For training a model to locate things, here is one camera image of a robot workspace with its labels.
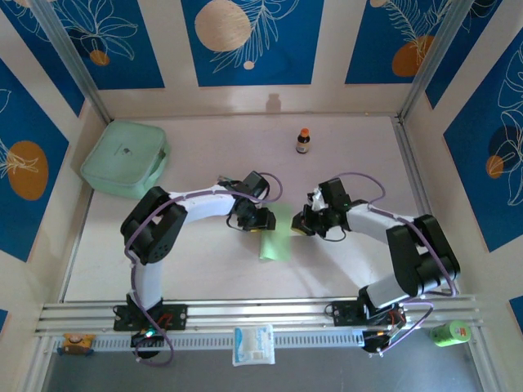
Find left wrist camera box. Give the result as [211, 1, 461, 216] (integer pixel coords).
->
[238, 171, 271, 202]

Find mint green zipper pouch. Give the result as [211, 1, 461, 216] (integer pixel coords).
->
[79, 119, 171, 200]

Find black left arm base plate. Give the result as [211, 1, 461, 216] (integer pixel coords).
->
[113, 304, 189, 332]

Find aluminium side rail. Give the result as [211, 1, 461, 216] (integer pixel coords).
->
[391, 116, 461, 295]

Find brown bottle with orange cap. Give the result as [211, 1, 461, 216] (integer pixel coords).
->
[295, 127, 311, 155]

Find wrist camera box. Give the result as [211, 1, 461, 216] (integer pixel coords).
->
[308, 178, 352, 212]
[238, 171, 271, 202]

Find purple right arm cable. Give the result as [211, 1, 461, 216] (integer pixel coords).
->
[334, 173, 458, 355]

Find white gauze packet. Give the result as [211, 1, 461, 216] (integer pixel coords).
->
[231, 324, 275, 367]

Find small orange yellow toy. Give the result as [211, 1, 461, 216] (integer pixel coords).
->
[60, 332, 97, 357]

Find light green cloth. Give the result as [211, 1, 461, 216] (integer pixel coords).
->
[259, 203, 293, 263]

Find black controller board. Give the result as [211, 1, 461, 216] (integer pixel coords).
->
[130, 329, 164, 360]
[362, 328, 404, 356]

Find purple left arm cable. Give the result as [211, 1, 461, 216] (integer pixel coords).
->
[124, 171, 285, 367]

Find aluminium frame post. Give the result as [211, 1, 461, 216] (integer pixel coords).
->
[30, 0, 114, 123]
[398, 0, 477, 123]

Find aluminium mounting rail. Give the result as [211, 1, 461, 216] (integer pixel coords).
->
[34, 292, 485, 336]

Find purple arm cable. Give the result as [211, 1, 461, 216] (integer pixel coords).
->
[124, 171, 285, 367]
[334, 173, 458, 355]

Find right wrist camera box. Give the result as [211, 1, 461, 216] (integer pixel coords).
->
[308, 178, 352, 212]

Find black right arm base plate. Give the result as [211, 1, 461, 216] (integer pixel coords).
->
[331, 300, 408, 327]

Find slotted white cable duct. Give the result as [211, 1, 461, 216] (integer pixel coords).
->
[52, 329, 365, 353]

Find green can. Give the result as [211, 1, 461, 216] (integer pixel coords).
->
[429, 320, 472, 348]

